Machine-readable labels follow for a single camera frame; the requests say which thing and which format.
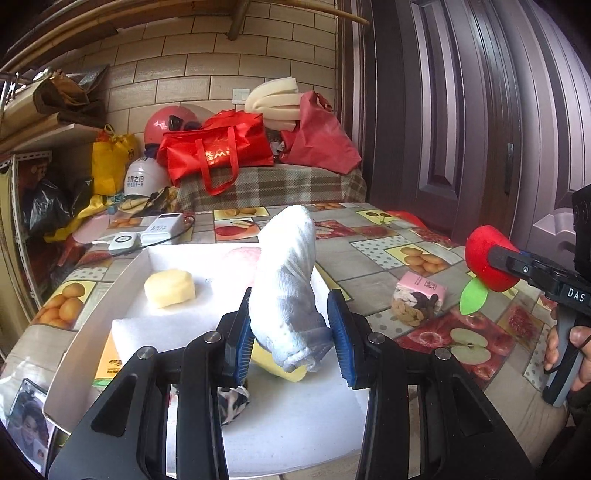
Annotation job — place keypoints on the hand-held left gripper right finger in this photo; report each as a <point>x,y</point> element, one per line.
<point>341,341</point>

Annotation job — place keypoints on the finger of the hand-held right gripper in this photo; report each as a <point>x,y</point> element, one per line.
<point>503,263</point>

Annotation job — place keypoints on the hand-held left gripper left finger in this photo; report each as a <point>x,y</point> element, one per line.
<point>240,350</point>

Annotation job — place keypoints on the red plush apple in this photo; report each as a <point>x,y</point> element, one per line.
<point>485,249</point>

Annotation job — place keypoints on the leopard print scarf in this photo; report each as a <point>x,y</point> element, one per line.
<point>235,404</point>

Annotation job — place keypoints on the white sock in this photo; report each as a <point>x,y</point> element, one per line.
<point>291,286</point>

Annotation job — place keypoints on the white cardboard box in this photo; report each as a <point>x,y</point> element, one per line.
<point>300,415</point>

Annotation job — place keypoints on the white foam sheet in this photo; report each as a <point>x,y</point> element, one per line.
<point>157,330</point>

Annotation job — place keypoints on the person's right hand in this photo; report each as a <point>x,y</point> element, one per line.
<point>581,350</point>

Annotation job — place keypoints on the flat yellow sponge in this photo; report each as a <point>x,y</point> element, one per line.
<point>272,364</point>

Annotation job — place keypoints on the fruit print tablecloth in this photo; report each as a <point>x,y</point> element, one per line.
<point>369,277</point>

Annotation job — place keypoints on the pink white towel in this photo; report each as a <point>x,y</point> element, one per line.
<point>240,267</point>

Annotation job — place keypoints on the pink snack pack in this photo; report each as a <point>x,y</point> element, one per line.
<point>420,295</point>

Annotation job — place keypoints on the yellow sponge cake toy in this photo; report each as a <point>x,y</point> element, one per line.
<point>169,288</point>

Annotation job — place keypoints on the red plastic stool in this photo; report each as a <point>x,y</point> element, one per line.
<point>406,218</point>

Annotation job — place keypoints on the yellow tissue pack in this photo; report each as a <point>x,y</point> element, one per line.
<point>108,364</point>

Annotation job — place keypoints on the white green power bank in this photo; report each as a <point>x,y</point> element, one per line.
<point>123,242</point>

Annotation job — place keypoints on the brown door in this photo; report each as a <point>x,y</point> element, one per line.
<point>438,115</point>

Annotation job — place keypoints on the plaid cloth cover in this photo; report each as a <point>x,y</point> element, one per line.
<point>286,184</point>

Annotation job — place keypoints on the patterned yellow cloth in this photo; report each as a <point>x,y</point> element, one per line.
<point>147,203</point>

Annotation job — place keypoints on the pink hand fan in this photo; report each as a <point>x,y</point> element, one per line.
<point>92,230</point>

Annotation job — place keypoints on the white helmet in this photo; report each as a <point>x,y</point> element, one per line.
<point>143,177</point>

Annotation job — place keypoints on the red tote bag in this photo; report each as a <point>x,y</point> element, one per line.
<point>221,147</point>

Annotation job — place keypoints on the red nonwoven bag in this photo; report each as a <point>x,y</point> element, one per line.
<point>318,138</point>

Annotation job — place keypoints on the smartphone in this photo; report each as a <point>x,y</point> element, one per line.
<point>30,420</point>

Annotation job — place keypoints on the black plastic bag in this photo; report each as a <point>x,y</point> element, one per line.
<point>82,191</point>
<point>46,203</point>

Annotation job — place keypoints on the yellow shopping bag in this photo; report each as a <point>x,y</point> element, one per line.
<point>108,161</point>

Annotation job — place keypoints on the red helmet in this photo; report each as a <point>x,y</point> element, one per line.
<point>161,124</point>

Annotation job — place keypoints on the cream foam stack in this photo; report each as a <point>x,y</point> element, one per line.
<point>272,99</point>

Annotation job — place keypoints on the wooden shelf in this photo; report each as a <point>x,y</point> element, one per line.
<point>46,134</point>

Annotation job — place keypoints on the brown paper bags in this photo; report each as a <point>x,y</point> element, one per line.
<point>64,97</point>

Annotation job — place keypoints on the bamboo stick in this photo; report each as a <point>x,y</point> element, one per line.
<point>323,10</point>

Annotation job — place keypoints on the curved metal tube rack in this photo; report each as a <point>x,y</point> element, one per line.
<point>9,92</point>

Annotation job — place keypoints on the white metal shelf frame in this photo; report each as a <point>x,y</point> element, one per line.
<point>27,230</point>

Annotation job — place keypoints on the white wall switch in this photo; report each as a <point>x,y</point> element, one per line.
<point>240,95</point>

